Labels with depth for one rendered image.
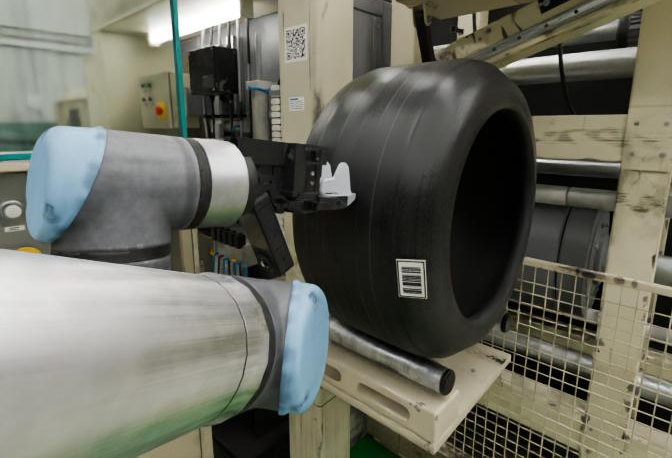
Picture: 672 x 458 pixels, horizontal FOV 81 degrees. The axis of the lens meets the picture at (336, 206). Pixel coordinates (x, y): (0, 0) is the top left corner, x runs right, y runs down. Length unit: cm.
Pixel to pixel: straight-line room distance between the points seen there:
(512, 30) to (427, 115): 56
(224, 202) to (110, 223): 10
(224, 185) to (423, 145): 29
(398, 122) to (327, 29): 41
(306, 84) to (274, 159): 48
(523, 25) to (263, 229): 84
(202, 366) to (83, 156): 20
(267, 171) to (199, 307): 27
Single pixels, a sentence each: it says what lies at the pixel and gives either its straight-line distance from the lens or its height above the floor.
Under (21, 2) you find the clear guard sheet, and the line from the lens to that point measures 96.
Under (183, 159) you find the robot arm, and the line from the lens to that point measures 37.
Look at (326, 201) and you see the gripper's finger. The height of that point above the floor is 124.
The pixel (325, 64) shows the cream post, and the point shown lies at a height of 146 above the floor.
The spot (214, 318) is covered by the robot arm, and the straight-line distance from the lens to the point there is 21.
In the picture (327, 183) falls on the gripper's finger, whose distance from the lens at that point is 51.
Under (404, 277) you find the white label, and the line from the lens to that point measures 57.
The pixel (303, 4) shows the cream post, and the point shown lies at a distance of 95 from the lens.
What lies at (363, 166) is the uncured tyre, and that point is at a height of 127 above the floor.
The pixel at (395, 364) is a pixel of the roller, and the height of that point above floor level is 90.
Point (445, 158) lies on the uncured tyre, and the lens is 57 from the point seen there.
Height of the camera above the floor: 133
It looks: 11 degrees down
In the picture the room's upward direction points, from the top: straight up
